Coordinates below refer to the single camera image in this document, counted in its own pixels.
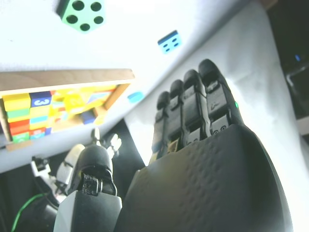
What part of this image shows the yellow cube block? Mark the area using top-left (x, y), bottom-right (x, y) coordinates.
top-left (63, 93), bottom-right (83, 114)

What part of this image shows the dark blue letter cube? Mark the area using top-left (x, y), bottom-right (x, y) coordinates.
top-left (81, 110), bottom-right (95, 125)

